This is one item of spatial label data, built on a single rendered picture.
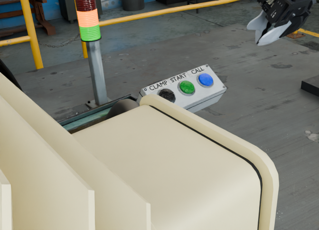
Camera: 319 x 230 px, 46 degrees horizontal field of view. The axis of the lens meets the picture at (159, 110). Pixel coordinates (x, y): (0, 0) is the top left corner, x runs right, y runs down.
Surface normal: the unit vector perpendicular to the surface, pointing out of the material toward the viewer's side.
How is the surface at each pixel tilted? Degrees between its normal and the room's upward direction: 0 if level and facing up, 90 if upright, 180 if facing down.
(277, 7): 90
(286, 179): 0
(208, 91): 34
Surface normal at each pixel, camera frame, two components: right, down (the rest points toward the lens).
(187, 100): 0.29, -0.54
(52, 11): 0.47, 0.40
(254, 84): -0.06, -0.87
